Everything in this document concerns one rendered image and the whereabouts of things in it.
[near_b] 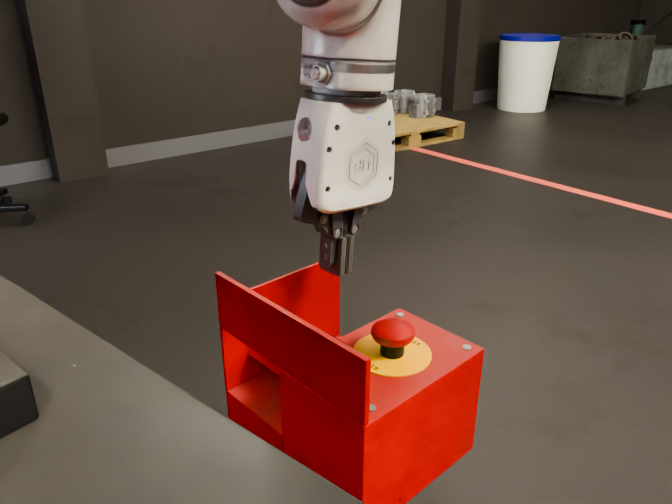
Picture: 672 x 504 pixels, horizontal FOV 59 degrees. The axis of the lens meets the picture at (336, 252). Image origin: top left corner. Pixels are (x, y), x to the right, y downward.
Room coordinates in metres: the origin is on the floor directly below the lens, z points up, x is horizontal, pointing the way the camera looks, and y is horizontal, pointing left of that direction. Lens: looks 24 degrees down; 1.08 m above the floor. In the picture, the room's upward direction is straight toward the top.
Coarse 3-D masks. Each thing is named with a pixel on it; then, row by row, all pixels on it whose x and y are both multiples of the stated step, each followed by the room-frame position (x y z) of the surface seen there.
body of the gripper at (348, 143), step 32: (320, 96) 0.52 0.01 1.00; (384, 96) 0.54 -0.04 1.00; (320, 128) 0.50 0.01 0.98; (352, 128) 0.52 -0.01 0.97; (384, 128) 0.55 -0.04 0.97; (320, 160) 0.50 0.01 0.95; (352, 160) 0.52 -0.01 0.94; (384, 160) 0.55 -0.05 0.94; (320, 192) 0.50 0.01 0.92; (352, 192) 0.52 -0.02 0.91; (384, 192) 0.55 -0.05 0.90
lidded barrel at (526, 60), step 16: (512, 48) 5.78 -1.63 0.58; (528, 48) 5.70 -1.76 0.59; (544, 48) 5.70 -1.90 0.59; (512, 64) 5.77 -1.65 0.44; (528, 64) 5.70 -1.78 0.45; (544, 64) 5.72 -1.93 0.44; (512, 80) 5.77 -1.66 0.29; (528, 80) 5.71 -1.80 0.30; (544, 80) 5.74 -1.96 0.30; (512, 96) 5.77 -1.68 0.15; (528, 96) 5.72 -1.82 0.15; (544, 96) 5.78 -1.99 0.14; (528, 112) 5.73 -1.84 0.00
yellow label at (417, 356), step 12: (360, 348) 0.46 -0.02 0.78; (372, 348) 0.46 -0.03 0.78; (408, 348) 0.46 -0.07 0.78; (420, 348) 0.46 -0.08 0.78; (372, 360) 0.44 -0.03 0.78; (384, 360) 0.44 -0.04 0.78; (396, 360) 0.44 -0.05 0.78; (408, 360) 0.44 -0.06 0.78; (420, 360) 0.44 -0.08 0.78; (372, 372) 0.43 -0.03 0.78; (384, 372) 0.43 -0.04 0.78; (396, 372) 0.43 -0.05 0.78; (408, 372) 0.43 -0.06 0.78
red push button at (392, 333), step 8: (384, 320) 0.47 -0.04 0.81; (392, 320) 0.47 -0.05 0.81; (400, 320) 0.47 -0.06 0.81; (376, 328) 0.45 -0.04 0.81; (384, 328) 0.45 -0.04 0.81; (392, 328) 0.45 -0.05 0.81; (400, 328) 0.45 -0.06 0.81; (408, 328) 0.45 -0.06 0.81; (376, 336) 0.45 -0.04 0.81; (384, 336) 0.44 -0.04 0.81; (392, 336) 0.44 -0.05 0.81; (400, 336) 0.44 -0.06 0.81; (408, 336) 0.44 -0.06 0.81; (384, 344) 0.44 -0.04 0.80; (392, 344) 0.44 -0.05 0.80; (400, 344) 0.44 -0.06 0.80; (384, 352) 0.45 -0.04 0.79; (392, 352) 0.45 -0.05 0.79; (400, 352) 0.45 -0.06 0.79
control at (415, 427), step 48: (240, 288) 0.47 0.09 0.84; (288, 288) 0.56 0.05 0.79; (336, 288) 0.61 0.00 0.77; (240, 336) 0.48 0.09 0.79; (288, 336) 0.42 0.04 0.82; (336, 336) 0.61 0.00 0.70; (432, 336) 0.49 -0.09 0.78; (240, 384) 0.51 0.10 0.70; (288, 384) 0.42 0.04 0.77; (336, 384) 0.38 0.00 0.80; (384, 384) 0.41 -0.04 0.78; (432, 384) 0.41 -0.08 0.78; (288, 432) 0.43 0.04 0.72; (336, 432) 0.38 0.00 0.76; (384, 432) 0.37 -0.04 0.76; (432, 432) 0.42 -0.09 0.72; (336, 480) 0.38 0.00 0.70; (384, 480) 0.38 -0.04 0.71; (432, 480) 0.42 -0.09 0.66
